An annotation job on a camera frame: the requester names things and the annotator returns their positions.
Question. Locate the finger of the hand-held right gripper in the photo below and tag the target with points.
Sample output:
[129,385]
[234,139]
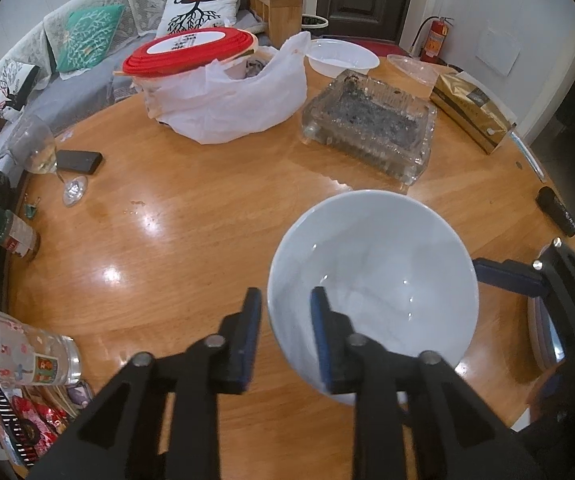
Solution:
[510,275]

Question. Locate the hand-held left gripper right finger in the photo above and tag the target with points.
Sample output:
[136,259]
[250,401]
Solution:
[320,340]

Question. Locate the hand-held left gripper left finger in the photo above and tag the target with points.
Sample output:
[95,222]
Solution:
[250,340]

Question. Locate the purple plate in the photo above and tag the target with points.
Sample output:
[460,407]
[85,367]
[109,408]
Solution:
[550,332]

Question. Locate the dark brown case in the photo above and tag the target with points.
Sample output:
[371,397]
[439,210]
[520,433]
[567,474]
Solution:
[557,210]

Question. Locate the blue and white toothbrush pack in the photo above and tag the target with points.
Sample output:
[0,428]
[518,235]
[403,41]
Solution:
[530,157]

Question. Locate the gold tissue box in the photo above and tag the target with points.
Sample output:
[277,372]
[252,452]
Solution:
[472,110]

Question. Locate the glass ashtray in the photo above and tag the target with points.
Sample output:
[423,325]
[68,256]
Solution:
[367,120]

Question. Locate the printed drinking glass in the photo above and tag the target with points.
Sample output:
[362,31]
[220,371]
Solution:
[22,355]

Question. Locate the clear plastic lid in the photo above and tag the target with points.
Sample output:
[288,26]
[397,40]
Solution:
[412,66]

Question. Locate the white plastic bag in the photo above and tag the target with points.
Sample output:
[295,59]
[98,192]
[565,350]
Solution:
[247,102]

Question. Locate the black phone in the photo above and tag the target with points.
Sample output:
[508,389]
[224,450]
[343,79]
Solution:
[79,161]

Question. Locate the red fire extinguisher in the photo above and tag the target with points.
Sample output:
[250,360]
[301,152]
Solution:
[435,40]

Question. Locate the jar with green lid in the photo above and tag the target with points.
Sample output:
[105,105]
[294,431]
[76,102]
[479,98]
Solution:
[14,234]

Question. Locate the red doormat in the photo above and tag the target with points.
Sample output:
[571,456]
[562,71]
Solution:
[382,47]

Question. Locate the white plastic bowl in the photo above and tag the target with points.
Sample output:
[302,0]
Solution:
[342,55]

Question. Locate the wine glass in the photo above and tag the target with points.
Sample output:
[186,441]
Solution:
[34,142]

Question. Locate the container with red lid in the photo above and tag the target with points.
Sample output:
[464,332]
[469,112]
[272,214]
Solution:
[187,50]

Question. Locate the grey sofa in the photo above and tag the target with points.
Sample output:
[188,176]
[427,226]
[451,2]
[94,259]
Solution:
[82,85]

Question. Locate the grey trash bin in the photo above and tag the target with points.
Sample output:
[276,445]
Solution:
[313,24]

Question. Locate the wooden side cabinet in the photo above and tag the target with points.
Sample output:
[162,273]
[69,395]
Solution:
[280,12]

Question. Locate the white pillow with tree roots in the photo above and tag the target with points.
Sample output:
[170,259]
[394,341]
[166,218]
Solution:
[197,10]

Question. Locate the teal patterned pillow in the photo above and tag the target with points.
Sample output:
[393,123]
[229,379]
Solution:
[89,35]

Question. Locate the white and black tree pillow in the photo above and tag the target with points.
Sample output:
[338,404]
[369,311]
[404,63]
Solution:
[12,87]

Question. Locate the white wall panel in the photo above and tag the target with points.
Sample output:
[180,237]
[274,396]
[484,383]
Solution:
[498,50]

